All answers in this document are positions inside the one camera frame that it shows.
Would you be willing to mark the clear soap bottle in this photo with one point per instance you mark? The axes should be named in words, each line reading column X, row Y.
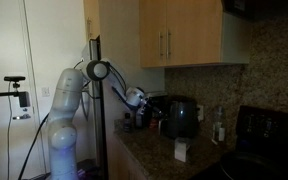
column 218, row 128

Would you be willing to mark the white light switch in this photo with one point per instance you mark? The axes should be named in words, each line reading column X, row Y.
column 45, row 91

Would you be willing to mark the black air fryer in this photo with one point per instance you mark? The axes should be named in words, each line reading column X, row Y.
column 183, row 116

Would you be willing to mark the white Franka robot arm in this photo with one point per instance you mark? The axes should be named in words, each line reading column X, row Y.
column 65, row 96

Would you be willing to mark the black stand boom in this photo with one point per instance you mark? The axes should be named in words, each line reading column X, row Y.
column 23, row 98

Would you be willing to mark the wooden upper cabinet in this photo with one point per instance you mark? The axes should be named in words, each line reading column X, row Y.
column 190, row 30

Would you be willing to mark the small white box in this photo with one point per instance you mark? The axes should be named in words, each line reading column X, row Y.
column 182, row 150

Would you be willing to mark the black red whey bag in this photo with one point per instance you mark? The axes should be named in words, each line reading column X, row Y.
column 154, row 122

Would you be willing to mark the small dark bottle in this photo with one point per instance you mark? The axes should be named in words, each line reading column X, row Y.
column 127, row 122

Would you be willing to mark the black camera on stand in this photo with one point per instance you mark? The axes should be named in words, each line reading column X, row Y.
column 14, row 78

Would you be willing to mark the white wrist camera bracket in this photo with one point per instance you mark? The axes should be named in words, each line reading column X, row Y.
column 139, row 111

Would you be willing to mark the black range hood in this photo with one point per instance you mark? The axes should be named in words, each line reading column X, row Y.
column 267, row 8

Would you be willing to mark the wooden base cabinet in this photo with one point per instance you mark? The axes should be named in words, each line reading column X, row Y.
column 124, row 163

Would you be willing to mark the stainless steel refrigerator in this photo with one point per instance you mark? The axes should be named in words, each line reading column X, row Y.
column 99, row 133

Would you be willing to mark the black stove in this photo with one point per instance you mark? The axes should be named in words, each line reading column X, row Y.
column 270, row 130

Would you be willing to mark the black pan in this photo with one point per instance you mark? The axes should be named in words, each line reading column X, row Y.
column 254, row 168

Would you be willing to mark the white wall outlet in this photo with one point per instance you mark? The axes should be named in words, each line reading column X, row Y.
column 200, row 112

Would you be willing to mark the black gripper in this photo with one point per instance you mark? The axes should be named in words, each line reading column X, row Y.
column 149, row 104

